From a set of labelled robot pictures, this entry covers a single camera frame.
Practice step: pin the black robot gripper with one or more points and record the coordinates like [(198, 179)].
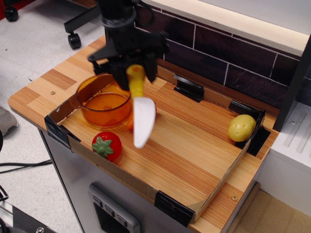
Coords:
[(127, 45)]

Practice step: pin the yellow handled white toy knife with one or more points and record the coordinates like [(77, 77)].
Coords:
[(144, 108)]

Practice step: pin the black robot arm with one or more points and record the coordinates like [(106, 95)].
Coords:
[(120, 9)]

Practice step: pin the orange transparent plastic pot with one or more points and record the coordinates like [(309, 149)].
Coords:
[(102, 101)]

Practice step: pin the cardboard fence with black tape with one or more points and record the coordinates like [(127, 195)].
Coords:
[(189, 170)]

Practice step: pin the orange toy carrot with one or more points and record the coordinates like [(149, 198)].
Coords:
[(130, 123)]

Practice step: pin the black chair caster wheel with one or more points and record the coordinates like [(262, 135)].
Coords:
[(74, 41)]

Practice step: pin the red toy strawberry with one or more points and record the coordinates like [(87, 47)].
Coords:
[(107, 145)]

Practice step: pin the yellow toy potato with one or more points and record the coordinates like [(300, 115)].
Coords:
[(241, 128)]

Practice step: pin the dark brick backsplash panel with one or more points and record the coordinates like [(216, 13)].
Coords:
[(250, 56)]

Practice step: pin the grey toy oven front panel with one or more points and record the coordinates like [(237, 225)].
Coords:
[(111, 217)]

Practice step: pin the black caster wheel far left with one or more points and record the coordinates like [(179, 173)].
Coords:
[(11, 14)]

